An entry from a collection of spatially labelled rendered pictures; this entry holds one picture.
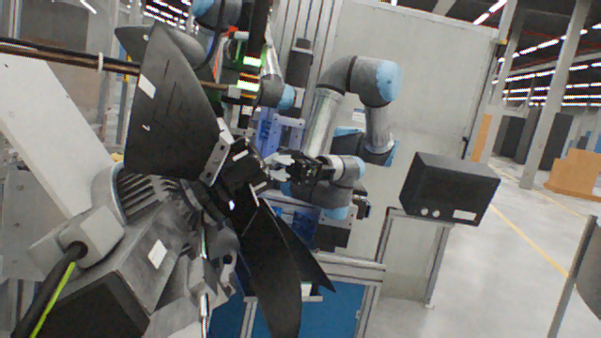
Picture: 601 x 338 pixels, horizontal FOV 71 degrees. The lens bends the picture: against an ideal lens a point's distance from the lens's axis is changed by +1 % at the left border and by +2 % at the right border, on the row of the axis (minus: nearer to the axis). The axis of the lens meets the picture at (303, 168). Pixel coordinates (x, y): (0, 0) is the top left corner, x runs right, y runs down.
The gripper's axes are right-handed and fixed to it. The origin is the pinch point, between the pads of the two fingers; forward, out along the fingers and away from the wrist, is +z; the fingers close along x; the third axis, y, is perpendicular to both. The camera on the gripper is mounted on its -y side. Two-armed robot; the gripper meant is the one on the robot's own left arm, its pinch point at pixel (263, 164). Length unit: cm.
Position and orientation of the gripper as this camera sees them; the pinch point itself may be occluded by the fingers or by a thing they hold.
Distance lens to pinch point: 105.0
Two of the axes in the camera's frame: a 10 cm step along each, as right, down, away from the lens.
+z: -7.2, 0.0, -7.0
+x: -2.6, 9.3, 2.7
